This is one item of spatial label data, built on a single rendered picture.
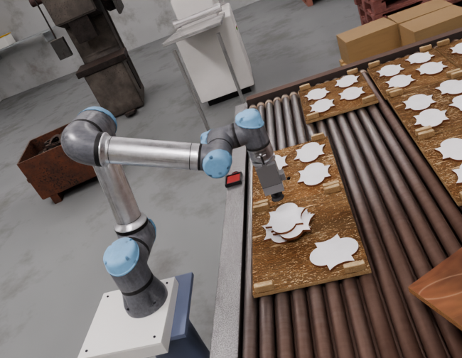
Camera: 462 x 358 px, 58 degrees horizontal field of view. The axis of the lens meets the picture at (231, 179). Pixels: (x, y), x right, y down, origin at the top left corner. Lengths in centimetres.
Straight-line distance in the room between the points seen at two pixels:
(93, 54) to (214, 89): 236
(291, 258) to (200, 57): 411
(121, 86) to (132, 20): 515
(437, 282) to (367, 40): 386
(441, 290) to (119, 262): 88
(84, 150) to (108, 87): 544
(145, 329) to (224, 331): 27
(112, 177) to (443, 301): 96
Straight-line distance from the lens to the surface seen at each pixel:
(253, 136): 121
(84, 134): 119
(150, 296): 143
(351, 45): 469
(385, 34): 479
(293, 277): 129
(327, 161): 173
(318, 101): 223
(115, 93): 661
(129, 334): 143
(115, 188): 137
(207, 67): 526
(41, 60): 1263
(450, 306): 103
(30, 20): 1242
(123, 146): 115
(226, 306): 133
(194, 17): 508
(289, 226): 138
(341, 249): 131
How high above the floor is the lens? 185
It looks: 30 degrees down
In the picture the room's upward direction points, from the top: 23 degrees counter-clockwise
